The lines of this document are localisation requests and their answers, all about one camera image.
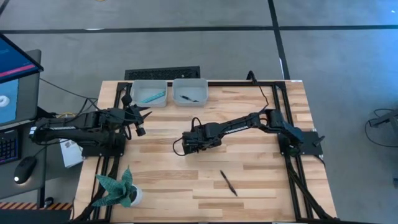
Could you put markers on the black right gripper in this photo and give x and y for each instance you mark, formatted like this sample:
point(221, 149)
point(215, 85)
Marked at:
point(192, 143)

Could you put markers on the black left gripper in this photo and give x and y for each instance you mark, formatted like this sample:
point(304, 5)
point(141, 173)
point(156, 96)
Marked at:
point(130, 115)

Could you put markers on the black pen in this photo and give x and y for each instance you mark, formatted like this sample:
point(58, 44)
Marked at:
point(188, 98)
point(228, 183)

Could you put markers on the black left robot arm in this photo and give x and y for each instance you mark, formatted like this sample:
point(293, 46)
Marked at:
point(62, 132)

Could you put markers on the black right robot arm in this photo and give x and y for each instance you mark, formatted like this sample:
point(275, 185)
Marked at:
point(242, 126)

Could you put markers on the gray plastic bin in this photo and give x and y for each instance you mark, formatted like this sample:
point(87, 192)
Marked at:
point(190, 92)
point(148, 93)

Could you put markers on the black floor vent grille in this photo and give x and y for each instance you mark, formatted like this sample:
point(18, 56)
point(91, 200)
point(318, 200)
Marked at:
point(161, 73)

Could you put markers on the white plant pot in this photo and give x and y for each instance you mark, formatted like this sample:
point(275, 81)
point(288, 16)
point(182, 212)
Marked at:
point(139, 196)

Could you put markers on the green artificial plant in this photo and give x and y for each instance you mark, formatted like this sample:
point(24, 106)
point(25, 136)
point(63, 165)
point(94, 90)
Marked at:
point(115, 189)

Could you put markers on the white paper with code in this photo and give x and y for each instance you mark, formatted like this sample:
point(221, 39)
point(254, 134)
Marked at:
point(73, 155)

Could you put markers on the black support bar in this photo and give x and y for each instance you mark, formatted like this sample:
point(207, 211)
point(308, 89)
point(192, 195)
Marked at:
point(45, 112)

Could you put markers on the dark gray desk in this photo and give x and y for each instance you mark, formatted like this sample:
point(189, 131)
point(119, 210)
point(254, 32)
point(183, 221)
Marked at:
point(38, 161)

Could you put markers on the black caster wheel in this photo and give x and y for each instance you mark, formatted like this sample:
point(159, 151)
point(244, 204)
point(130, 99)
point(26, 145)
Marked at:
point(49, 202)

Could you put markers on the black computer mouse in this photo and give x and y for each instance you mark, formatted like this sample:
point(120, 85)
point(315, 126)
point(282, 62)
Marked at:
point(25, 169)

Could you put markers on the computer monitor blue screen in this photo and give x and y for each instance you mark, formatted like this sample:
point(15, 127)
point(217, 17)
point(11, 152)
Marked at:
point(18, 62)

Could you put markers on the yellow black hazard strip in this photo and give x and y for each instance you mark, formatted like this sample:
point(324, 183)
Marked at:
point(46, 206)

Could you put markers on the black backlit keyboard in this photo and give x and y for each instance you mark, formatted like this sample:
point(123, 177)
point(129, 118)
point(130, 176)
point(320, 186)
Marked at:
point(7, 146)

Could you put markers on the dark box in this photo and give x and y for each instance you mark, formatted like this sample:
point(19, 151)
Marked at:
point(34, 217)

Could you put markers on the gray stand leg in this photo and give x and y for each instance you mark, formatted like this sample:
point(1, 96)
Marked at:
point(385, 118)

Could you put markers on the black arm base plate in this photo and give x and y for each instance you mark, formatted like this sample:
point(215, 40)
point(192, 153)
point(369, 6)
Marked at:
point(311, 146)
point(102, 152)

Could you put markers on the black aluminium table frame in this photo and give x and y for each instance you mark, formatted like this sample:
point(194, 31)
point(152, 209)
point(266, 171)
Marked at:
point(233, 83)

